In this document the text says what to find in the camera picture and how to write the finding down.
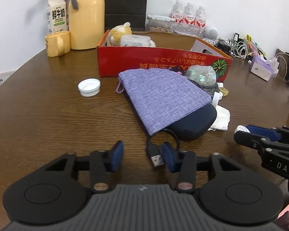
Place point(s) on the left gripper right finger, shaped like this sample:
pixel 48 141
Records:
pixel 184 163

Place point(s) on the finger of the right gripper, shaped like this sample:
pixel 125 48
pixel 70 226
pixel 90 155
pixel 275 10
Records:
pixel 277 148
pixel 273 134

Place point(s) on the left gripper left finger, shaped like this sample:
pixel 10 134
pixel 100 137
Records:
pixel 102 163

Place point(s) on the white jar lid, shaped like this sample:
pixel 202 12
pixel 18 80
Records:
pixel 242 129

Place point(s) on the dark blue zip case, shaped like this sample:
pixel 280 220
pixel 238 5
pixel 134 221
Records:
pixel 195 124

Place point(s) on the purple knit pouch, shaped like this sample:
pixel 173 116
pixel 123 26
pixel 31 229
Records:
pixel 161 96

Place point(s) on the iridescent plastic ball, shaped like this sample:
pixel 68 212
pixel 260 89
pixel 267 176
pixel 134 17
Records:
pixel 203 75

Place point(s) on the white bottle cap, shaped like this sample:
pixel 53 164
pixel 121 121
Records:
pixel 89 87

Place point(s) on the white cotton swab box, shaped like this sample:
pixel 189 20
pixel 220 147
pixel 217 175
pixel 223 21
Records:
pixel 135 40

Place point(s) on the yellow white plush toy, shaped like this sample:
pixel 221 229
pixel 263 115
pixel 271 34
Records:
pixel 120 30

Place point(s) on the small yellow eraser box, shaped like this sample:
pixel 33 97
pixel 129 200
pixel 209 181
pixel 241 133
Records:
pixel 224 91

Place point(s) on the purple tissue pack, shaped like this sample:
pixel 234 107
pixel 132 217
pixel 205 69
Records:
pixel 264 69

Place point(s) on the snack packet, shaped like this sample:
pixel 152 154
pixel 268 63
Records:
pixel 254 47

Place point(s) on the white robot toy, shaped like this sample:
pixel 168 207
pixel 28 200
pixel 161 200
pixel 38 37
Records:
pixel 210 34

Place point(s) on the right water bottle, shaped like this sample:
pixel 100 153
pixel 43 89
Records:
pixel 200 20

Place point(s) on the water bottle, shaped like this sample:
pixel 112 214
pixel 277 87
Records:
pixel 189 19
pixel 177 13
pixel 200 20

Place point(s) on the red cardboard box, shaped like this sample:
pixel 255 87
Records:
pixel 171 50

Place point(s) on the middle water bottle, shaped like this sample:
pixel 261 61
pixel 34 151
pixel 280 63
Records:
pixel 189 19

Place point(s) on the yellow mug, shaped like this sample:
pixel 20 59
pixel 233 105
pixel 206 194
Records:
pixel 58 43

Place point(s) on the left water bottle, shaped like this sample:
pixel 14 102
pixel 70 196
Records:
pixel 177 13

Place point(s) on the clear food storage container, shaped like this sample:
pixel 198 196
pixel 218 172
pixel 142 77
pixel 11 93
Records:
pixel 161 24

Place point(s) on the yellow thermos jug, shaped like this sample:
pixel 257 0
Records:
pixel 86 23

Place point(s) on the white milk carton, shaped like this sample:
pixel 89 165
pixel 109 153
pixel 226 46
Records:
pixel 56 16

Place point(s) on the black paper bag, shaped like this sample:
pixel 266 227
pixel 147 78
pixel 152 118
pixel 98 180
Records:
pixel 121 11

